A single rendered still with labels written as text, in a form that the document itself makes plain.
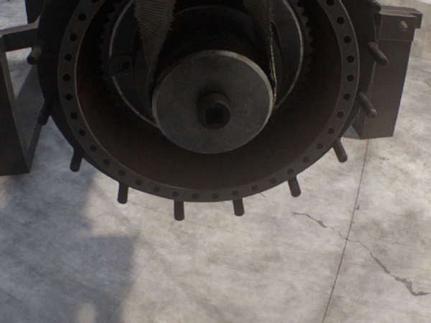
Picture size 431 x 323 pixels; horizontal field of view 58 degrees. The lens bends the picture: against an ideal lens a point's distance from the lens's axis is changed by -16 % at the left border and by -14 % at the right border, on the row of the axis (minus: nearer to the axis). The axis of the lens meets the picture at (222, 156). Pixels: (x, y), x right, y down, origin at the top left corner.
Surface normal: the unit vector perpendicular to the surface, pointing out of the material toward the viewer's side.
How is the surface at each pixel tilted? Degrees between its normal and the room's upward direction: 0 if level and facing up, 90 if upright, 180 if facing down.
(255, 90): 90
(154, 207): 0
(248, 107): 90
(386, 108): 90
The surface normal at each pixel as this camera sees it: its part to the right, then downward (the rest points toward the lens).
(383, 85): 0.18, 0.59
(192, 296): 0.01, -0.80
